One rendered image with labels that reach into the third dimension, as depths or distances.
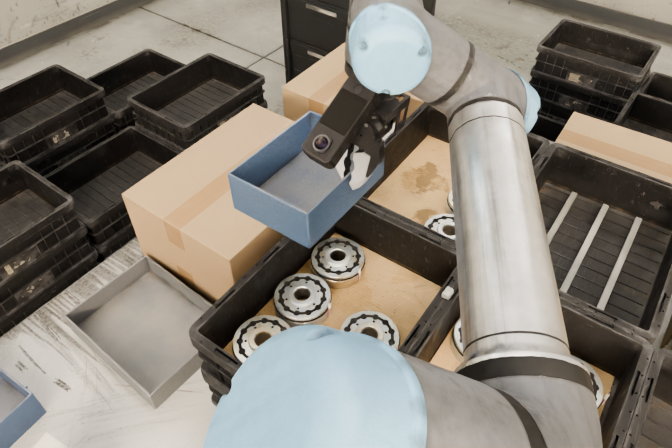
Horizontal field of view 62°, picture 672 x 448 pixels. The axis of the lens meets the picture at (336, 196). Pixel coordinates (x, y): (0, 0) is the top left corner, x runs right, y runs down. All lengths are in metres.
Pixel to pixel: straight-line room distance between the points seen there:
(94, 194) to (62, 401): 1.00
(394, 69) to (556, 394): 0.30
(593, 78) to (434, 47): 1.86
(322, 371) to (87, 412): 0.92
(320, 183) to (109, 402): 0.57
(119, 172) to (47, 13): 1.93
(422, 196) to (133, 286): 0.66
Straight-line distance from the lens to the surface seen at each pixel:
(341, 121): 0.69
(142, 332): 1.22
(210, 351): 0.89
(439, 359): 0.99
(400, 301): 1.05
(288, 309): 1.00
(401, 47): 0.52
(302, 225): 0.77
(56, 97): 2.40
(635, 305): 1.17
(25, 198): 1.96
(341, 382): 0.27
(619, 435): 0.89
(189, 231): 1.09
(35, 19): 3.86
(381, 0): 0.55
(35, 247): 1.74
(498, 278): 0.44
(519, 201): 0.48
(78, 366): 1.22
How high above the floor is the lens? 1.67
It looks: 43 degrees down
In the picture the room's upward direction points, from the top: straight up
